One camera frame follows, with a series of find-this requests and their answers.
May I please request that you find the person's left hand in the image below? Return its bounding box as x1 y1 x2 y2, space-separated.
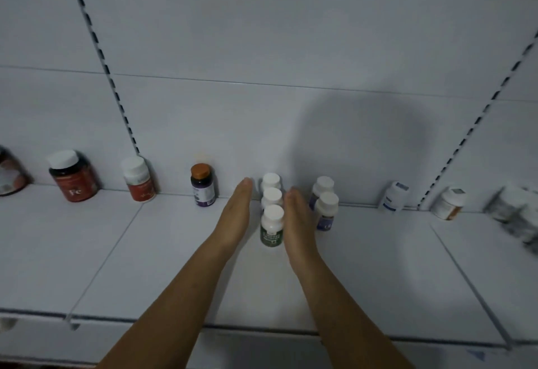
210 177 254 256

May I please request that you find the person's right hand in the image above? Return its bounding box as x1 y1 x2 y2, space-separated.
282 187 324 277

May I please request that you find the green label white bottle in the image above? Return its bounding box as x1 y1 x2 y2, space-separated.
258 172 283 192
260 187 284 210
259 204 286 249

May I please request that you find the blue label white bottle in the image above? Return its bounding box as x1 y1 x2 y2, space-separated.
314 191 340 232
309 176 336 210

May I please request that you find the purple label brown-cap bottle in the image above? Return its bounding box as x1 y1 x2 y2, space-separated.
189 163 218 208

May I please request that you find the white bottle blue lid sticker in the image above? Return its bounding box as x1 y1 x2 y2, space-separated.
379 180 411 215

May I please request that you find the orange label white bottle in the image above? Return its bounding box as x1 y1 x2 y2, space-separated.
430 186 468 222

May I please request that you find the red bottle white cap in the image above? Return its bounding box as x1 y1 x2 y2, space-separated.
47 149 100 204

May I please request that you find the dark bottle orange label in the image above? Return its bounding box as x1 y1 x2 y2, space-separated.
0 145 33 197

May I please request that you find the person's right forearm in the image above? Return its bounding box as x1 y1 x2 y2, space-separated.
294 255 417 369

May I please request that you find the person's left forearm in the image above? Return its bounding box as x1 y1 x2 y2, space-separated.
94 238 236 369

